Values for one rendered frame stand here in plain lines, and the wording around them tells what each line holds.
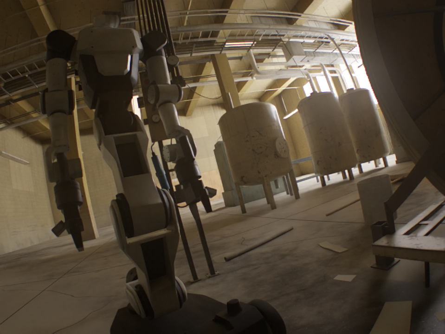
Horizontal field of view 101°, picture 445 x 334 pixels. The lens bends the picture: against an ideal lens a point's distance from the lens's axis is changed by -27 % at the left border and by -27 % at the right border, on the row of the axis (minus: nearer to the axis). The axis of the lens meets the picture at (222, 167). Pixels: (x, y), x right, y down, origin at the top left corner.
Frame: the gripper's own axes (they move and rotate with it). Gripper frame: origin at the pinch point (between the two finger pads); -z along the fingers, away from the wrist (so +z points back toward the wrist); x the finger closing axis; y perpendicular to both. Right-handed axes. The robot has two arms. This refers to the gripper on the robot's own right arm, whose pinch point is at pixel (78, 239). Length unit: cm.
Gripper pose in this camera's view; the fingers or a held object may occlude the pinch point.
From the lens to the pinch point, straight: 81.5
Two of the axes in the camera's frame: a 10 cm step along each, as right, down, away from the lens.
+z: -3.5, -9.0, 2.4
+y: 8.1, -1.6, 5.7
